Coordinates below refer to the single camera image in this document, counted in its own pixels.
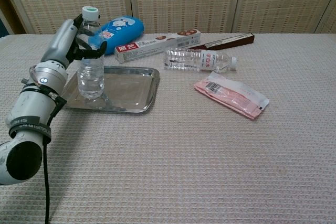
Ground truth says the long dark red box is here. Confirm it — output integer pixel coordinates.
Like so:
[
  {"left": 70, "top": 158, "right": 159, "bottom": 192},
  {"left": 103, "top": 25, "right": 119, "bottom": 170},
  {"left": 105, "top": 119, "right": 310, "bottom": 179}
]
[{"left": 187, "top": 33, "right": 255, "bottom": 51}]

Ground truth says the white wrap box red label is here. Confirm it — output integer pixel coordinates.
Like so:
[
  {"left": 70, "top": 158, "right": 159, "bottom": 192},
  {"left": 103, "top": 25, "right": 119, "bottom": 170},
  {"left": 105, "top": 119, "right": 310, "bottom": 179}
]
[{"left": 114, "top": 29, "right": 202, "bottom": 64}]

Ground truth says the pink snack packet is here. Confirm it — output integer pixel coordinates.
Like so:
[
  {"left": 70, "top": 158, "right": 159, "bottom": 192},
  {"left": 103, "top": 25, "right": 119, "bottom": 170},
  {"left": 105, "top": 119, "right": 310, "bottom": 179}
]
[{"left": 193, "top": 71, "right": 270, "bottom": 121}]

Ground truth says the blue pump lotion bottle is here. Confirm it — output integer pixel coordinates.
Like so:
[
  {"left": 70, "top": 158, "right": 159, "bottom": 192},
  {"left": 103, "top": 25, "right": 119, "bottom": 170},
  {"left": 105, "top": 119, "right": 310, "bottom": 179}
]
[{"left": 88, "top": 15, "right": 145, "bottom": 51}]

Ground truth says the clear bottle red-print label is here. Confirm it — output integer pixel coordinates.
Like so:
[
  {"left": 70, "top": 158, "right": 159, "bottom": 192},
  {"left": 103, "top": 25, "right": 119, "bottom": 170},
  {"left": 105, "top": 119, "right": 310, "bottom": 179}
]
[{"left": 164, "top": 47, "right": 239, "bottom": 73}]

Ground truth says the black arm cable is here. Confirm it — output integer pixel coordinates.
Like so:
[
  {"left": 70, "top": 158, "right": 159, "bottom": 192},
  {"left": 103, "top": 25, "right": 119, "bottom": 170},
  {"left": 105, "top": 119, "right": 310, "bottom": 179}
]
[{"left": 43, "top": 91, "right": 68, "bottom": 224}]

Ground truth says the clear bottle green-white cap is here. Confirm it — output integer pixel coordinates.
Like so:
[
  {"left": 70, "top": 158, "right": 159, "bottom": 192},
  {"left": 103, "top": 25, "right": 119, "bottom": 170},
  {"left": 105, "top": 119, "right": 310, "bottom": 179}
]
[{"left": 77, "top": 6, "right": 106, "bottom": 101}]

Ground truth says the beige woven tablecloth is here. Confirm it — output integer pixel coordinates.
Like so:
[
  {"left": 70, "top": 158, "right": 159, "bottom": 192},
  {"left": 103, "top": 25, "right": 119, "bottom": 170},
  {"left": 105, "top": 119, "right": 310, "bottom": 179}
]
[{"left": 0, "top": 33, "right": 336, "bottom": 224}]

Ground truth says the left silver-black robot hand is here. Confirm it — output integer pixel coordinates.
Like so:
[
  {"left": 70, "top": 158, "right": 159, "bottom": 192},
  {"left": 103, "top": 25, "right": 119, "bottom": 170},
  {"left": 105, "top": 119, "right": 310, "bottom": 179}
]
[{"left": 40, "top": 13, "right": 108, "bottom": 69}]

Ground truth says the rectangular metal tray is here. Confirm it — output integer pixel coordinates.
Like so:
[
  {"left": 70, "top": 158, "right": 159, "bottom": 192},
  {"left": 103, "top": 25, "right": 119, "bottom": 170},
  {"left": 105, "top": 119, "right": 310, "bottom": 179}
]
[{"left": 61, "top": 65, "right": 161, "bottom": 114}]

